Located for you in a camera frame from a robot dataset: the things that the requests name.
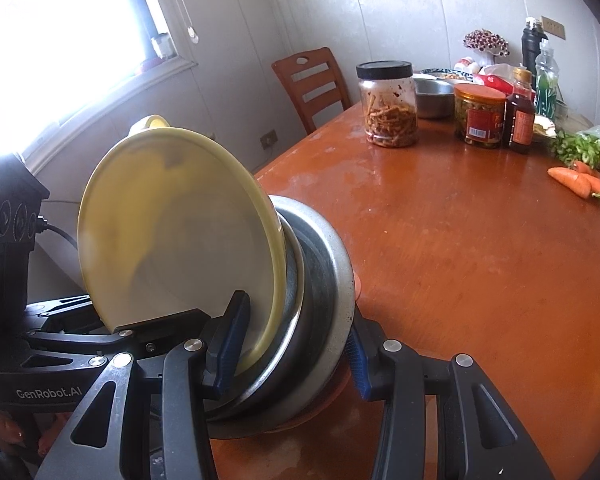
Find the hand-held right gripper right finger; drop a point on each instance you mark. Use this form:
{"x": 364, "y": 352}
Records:
{"x": 357, "y": 365}

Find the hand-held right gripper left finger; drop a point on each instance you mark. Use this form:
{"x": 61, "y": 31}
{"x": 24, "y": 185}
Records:
{"x": 230, "y": 345}

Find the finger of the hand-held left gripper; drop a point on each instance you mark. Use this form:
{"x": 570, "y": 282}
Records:
{"x": 150, "y": 330}
{"x": 60, "y": 315}

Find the orange plastic plate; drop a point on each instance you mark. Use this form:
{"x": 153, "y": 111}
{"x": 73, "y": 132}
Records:
{"x": 310, "y": 417}

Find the large steel basin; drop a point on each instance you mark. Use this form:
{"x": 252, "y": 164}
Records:
{"x": 330, "y": 285}

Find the deep steel bowl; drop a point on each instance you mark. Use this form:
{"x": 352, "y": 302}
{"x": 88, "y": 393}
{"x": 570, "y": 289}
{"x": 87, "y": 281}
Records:
{"x": 292, "y": 280}

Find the person's left hand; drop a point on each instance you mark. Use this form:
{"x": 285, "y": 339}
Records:
{"x": 5, "y": 430}

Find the window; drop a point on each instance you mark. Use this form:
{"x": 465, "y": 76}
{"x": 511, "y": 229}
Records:
{"x": 55, "y": 35}

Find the clear jar with black lid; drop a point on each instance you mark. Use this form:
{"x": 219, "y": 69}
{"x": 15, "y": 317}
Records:
{"x": 387, "y": 120}

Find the jar with orange lid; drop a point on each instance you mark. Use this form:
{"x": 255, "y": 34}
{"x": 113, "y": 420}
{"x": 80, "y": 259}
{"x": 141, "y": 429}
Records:
{"x": 480, "y": 120}

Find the small steel bowl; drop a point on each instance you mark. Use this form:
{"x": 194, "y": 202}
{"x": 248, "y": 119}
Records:
{"x": 432, "y": 100}

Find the orange carrot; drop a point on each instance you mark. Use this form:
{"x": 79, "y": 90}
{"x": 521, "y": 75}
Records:
{"x": 597, "y": 185}
{"x": 570, "y": 182}

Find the brown wooden chair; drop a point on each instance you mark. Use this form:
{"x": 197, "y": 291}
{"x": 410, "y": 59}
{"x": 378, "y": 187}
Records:
{"x": 305, "y": 67}

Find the dark sauce bottle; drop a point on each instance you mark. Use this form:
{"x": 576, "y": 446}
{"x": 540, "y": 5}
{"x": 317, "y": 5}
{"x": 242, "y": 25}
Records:
{"x": 519, "y": 125}

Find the blue patterned bowl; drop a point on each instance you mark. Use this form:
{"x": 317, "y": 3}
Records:
{"x": 445, "y": 76}

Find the plate of yellow food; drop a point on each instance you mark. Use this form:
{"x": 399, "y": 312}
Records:
{"x": 545, "y": 127}

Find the green celery bunch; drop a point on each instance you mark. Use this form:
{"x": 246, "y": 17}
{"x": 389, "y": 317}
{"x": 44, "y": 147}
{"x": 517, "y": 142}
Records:
{"x": 580, "y": 147}

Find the red tissue pack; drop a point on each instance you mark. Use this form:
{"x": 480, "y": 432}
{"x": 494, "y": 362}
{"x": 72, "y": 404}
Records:
{"x": 495, "y": 82}

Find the clear plastic bottle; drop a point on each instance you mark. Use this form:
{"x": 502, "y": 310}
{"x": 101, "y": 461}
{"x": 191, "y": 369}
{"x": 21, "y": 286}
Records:
{"x": 547, "y": 90}

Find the dried flower decoration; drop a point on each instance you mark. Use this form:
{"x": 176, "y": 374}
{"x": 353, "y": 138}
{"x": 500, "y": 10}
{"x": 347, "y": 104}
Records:
{"x": 485, "y": 40}

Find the black thermos flask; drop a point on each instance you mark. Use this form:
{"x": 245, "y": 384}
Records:
{"x": 530, "y": 45}

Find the low wall socket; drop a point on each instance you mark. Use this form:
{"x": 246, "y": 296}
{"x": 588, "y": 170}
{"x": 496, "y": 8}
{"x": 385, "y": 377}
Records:
{"x": 268, "y": 139}

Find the beige wall socket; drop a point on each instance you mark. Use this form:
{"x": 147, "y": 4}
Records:
{"x": 553, "y": 27}

